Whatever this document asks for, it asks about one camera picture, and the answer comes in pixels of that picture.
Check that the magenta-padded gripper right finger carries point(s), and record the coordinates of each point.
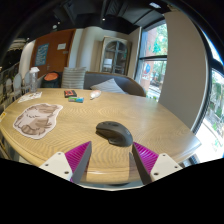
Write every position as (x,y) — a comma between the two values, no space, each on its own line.
(165,164)

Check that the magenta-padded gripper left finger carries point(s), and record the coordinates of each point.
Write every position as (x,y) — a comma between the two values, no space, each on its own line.
(58,163)

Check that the black computer mouse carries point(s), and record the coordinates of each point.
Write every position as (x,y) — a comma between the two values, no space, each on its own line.
(115,131)

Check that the cat-shaped mouse pad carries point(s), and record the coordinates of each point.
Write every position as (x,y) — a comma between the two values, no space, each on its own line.
(36,120)

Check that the green and blue packet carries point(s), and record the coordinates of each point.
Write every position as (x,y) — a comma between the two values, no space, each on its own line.
(76,99)

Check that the black and orange small box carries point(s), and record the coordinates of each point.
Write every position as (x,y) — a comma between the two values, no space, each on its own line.
(70,93)

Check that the white sticker sheet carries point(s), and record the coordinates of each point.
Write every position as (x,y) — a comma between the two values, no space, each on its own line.
(30,97)

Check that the yellow square sticker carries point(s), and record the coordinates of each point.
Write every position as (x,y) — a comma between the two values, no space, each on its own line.
(2,116)

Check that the white tube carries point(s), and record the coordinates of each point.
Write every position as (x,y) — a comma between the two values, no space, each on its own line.
(94,94)

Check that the black bag with orange top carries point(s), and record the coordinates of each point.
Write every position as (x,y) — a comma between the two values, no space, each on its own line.
(51,80)

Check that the grey curved sofa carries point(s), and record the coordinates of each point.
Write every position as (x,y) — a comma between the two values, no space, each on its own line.
(131,86)

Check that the large striped grey cushion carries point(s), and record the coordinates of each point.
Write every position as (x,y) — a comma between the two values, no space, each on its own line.
(73,78)

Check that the group of white chairs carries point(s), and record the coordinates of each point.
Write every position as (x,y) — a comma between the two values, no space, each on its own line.
(16,85)

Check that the flat striped grey cushion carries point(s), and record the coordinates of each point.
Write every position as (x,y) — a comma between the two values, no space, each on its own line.
(108,86)

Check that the black-framed window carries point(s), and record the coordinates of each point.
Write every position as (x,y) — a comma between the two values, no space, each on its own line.
(153,58)

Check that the arched glass-door cabinet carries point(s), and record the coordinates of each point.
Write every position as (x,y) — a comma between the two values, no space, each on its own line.
(115,56)

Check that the blue wall poster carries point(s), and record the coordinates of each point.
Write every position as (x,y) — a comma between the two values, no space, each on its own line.
(42,54)

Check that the small white wall sign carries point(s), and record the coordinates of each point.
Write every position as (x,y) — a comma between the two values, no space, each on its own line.
(61,46)

